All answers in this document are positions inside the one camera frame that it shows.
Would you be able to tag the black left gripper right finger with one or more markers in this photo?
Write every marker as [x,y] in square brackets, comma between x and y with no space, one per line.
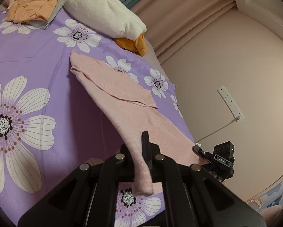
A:
[149,150]

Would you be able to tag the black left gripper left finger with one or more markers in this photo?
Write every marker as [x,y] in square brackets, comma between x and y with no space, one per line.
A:
[126,166]

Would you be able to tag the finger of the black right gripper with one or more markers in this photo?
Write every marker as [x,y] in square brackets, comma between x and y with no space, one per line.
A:
[200,152]

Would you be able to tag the pink striped shirt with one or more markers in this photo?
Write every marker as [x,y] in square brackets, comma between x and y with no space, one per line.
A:
[132,110]

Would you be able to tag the white power strip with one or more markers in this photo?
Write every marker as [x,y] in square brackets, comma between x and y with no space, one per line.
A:
[229,101]

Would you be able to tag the purple floral bed sheet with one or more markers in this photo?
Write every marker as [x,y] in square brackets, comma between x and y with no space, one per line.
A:
[49,124]

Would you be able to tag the pink curtain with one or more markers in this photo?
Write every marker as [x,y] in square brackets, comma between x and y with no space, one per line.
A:
[172,23]

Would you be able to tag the white plush duck toy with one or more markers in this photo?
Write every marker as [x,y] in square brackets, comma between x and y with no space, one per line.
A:
[113,19]

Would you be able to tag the grey folded garment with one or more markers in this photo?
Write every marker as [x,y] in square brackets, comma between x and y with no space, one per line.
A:
[46,24]

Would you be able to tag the orange patterned folded garment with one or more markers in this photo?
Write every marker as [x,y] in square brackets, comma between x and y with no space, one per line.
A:
[22,11]

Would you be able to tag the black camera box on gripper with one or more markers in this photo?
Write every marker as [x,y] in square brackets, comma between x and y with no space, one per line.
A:
[225,150]

